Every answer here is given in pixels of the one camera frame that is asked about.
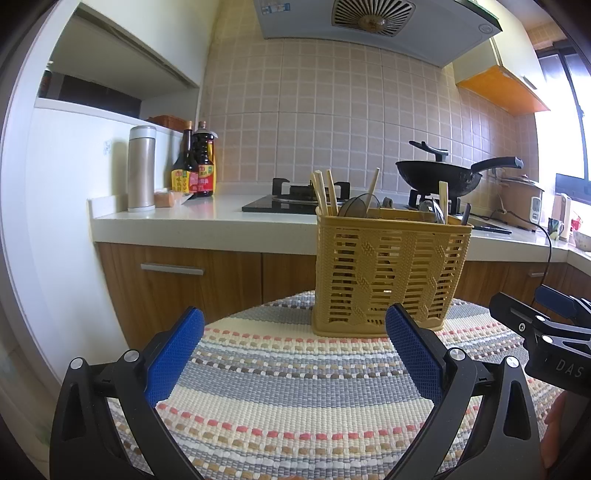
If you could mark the beige rice cooker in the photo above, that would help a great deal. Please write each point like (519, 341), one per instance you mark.
(517, 203)

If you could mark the wooden base cabinet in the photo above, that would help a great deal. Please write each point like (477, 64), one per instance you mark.
(184, 300)

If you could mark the yellow bottle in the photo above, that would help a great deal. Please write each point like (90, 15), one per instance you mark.
(213, 157)

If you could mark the person's right hand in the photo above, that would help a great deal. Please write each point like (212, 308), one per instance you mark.
(555, 429)

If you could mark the range hood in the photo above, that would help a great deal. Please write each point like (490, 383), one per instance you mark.
(438, 37)

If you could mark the orange wall cabinet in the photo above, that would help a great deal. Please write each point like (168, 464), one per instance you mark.
(503, 87)

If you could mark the dark patterned mug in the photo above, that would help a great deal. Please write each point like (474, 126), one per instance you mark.
(554, 228)

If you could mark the large dark sauce bottle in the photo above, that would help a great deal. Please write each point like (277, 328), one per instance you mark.
(205, 180)

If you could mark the black wok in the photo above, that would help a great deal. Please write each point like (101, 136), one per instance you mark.
(429, 177)

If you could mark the orange sponge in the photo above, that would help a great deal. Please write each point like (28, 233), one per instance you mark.
(168, 199)

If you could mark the white kettle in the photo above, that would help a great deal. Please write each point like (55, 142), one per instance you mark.
(564, 212)

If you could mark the black screen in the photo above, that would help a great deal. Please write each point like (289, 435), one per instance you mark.
(575, 190)

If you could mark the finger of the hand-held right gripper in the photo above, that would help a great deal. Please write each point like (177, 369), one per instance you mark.
(512, 314)
(556, 301)

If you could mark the small soy sauce bottle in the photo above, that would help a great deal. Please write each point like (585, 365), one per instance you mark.
(182, 180)

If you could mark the steel thermos flask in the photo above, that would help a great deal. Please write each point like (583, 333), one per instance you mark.
(141, 170)

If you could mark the black glass gas stove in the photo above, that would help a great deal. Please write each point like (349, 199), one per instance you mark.
(263, 206)

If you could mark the yellow plastic utensil basket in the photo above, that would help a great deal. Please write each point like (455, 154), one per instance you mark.
(392, 258)

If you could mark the striped woven mat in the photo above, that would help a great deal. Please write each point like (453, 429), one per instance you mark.
(295, 392)

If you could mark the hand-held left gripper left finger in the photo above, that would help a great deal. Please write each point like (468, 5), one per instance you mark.
(178, 355)

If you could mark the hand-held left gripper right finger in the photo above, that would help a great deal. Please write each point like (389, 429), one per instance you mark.
(415, 355)

